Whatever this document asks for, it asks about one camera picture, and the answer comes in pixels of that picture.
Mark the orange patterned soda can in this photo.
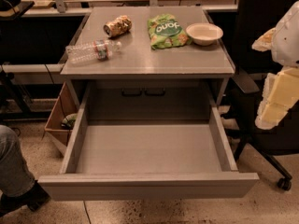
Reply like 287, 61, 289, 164
103, 15, 132, 38

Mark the person leg in jeans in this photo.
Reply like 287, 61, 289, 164
0, 125, 35, 198

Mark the grey open top drawer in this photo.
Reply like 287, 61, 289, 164
39, 82, 259, 201

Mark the green chip bag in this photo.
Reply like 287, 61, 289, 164
148, 14, 192, 49

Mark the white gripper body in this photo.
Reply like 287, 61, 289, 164
271, 1, 299, 67

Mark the black shoe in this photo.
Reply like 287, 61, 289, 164
0, 182, 50, 217

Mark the clear plastic water bottle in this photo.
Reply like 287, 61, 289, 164
65, 39, 122, 64

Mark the black office chair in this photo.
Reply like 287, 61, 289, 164
227, 0, 299, 190

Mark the grey drawer cabinet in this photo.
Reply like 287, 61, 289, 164
61, 7, 235, 104

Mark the cardboard box on floor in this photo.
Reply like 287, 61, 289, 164
45, 83, 78, 155

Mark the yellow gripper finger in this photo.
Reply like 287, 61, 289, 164
255, 66, 299, 130
251, 28, 276, 52

